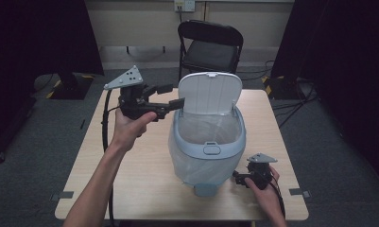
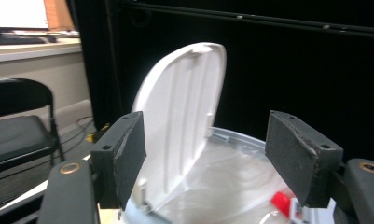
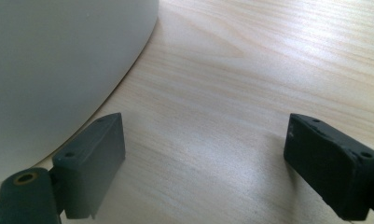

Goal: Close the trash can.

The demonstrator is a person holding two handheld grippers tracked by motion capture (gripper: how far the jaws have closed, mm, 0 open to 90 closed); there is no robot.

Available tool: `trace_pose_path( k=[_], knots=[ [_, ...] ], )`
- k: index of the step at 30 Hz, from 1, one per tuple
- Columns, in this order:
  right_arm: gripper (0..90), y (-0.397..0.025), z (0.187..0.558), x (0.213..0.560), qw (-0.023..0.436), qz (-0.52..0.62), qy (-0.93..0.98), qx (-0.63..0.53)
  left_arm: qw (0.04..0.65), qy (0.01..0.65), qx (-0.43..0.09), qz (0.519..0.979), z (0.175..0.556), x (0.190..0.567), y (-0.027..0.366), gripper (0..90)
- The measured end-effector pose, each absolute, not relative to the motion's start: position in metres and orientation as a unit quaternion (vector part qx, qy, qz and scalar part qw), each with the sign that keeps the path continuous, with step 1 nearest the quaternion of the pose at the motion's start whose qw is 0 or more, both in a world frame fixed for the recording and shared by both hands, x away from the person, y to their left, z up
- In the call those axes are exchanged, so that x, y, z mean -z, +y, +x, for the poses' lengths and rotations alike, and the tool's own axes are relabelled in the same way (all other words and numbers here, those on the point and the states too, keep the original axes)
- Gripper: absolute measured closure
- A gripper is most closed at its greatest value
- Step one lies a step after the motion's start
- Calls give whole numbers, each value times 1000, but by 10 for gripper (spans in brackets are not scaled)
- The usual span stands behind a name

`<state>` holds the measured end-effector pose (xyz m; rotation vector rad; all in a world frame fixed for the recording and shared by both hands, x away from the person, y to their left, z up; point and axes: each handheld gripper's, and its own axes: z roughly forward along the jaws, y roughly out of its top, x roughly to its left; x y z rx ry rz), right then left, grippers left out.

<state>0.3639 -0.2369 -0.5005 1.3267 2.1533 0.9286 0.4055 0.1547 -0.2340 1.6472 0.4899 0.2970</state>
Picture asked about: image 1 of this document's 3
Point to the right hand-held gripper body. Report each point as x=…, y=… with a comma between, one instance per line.
x=259, y=171

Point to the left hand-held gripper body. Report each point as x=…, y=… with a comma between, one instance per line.
x=132, y=97

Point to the white and grey trash can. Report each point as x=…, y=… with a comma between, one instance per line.
x=209, y=132

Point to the person's right hand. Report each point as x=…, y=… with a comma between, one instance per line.
x=266, y=198

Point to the person's left hand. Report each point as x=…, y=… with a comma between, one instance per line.
x=129, y=129

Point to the translucent trash bag blue band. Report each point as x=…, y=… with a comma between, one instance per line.
x=206, y=129

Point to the grey tape strip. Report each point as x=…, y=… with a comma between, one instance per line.
x=62, y=195
x=300, y=192

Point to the black stand base yellow stripes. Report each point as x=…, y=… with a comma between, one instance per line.
x=69, y=88
x=281, y=88

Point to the black folding chair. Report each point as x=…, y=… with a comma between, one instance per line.
x=210, y=47

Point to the dark curtain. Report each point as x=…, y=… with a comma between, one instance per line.
x=36, y=47
x=341, y=63

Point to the white wall outlet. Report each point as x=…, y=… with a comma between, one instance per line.
x=184, y=5

